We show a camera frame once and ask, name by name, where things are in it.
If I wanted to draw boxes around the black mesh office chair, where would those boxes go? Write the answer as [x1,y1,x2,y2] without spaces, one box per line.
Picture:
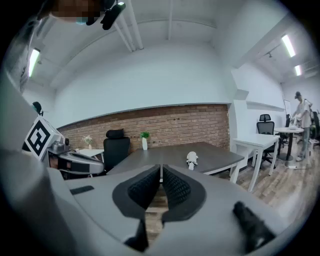
[256,113,276,165]

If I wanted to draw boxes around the white umbrella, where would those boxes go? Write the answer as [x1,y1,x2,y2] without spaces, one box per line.
[186,151,200,171]

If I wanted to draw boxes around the round white table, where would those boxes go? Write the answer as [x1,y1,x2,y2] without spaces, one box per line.
[273,126,305,162]

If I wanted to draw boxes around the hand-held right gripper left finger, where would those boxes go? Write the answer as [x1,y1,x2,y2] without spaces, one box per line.
[65,164,161,252]

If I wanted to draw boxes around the white vase with green plant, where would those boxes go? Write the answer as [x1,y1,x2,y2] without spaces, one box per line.
[139,131,151,151]

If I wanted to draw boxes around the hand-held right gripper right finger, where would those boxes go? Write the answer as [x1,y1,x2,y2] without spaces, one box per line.
[154,164,285,255]

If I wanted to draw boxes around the person's head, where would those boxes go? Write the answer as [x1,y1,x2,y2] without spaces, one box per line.
[37,0,106,26]

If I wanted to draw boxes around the white rectangular table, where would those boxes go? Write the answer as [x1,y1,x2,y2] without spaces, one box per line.
[229,133,281,193]

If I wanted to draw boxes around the small vase with white flowers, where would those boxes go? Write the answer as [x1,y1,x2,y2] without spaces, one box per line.
[82,134,94,151]

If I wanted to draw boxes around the dark grey table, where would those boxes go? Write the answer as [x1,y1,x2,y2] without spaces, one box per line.
[106,141,245,185]

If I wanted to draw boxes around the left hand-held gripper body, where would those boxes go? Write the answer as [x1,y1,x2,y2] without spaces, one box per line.
[22,115,106,181]

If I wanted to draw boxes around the black head-worn camera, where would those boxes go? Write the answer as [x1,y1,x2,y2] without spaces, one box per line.
[85,0,127,31]

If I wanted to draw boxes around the person's white shirt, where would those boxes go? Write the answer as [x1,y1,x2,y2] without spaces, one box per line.
[0,11,76,256]

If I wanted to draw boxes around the white ceiling pipes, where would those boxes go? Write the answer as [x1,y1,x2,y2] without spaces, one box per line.
[113,0,174,53]

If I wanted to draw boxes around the small white side table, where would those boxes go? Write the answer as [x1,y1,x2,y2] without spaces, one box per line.
[75,148,105,165]

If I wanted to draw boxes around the whiteboard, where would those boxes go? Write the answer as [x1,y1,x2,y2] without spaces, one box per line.
[283,99,293,116]

